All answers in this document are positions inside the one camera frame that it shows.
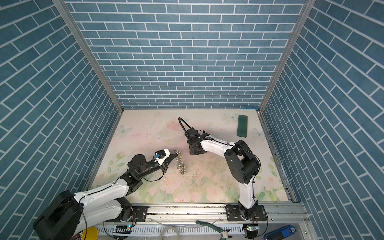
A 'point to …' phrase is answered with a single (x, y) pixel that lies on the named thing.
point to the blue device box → (280, 233)
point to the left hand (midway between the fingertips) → (176, 155)
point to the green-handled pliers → (224, 233)
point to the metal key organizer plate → (180, 166)
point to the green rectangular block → (242, 126)
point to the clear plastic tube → (166, 228)
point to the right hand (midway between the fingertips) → (194, 149)
